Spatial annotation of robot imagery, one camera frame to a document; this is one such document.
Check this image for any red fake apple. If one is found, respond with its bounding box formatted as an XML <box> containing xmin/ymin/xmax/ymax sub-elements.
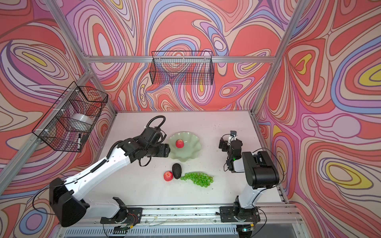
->
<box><xmin>175</xmin><ymin>139</ymin><xmax>185</xmax><ymax>149</ymax></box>
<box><xmin>163</xmin><ymin>171</ymin><xmax>174</xmax><ymax>181</ymax></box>

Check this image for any dark fake avocado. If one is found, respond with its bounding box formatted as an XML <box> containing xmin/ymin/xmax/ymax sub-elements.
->
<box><xmin>172</xmin><ymin>163</ymin><xmax>182</xmax><ymax>179</ymax></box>

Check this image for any green fake grape bunch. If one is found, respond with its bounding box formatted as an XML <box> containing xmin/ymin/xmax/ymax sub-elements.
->
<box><xmin>180</xmin><ymin>172</ymin><xmax>214</xmax><ymax>187</ymax></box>

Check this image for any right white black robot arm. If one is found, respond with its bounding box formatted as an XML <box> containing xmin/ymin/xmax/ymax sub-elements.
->
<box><xmin>217</xmin><ymin>134</ymin><xmax>280</xmax><ymax>223</ymax></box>

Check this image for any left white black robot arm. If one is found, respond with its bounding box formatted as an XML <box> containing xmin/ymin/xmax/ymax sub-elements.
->
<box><xmin>49</xmin><ymin>115</ymin><xmax>171</xmax><ymax>227</ymax></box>

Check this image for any green scalloped fruit bowl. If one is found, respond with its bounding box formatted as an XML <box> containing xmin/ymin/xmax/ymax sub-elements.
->
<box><xmin>168</xmin><ymin>131</ymin><xmax>202</xmax><ymax>163</ymax></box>

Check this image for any black marker in basket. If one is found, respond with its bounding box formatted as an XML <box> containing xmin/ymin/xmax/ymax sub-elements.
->
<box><xmin>77</xmin><ymin>133</ymin><xmax>81</xmax><ymax>151</ymax></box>

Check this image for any white tape roll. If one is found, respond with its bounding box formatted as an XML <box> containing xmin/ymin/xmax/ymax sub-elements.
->
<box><xmin>71</xmin><ymin>113</ymin><xmax>93</xmax><ymax>125</ymax></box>

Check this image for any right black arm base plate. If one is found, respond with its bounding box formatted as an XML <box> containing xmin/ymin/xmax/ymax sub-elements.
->
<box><xmin>216</xmin><ymin>206</ymin><xmax>261</xmax><ymax>224</ymax></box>

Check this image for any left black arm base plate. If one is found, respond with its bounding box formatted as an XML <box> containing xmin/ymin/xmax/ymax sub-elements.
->
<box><xmin>100</xmin><ymin>207</ymin><xmax>143</xmax><ymax>225</ymax></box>

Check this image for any black wire basket back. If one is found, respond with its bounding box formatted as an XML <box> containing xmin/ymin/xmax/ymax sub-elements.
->
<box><xmin>149</xmin><ymin>50</ymin><xmax>214</xmax><ymax>85</ymax></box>

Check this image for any black wire basket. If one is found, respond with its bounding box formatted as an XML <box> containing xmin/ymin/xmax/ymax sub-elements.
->
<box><xmin>149</xmin><ymin>50</ymin><xmax>214</xmax><ymax>85</ymax></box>
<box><xmin>32</xmin><ymin>82</ymin><xmax>108</xmax><ymax>153</ymax></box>

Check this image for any aluminium front rail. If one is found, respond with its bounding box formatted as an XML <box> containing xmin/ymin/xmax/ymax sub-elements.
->
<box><xmin>74</xmin><ymin>202</ymin><xmax>304</xmax><ymax>227</ymax></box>

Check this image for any black wire basket left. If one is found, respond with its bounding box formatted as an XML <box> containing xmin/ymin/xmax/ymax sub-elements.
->
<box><xmin>32</xmin><ymin>82</ymin><xmax>108</xmax><ymax>153</ymax></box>

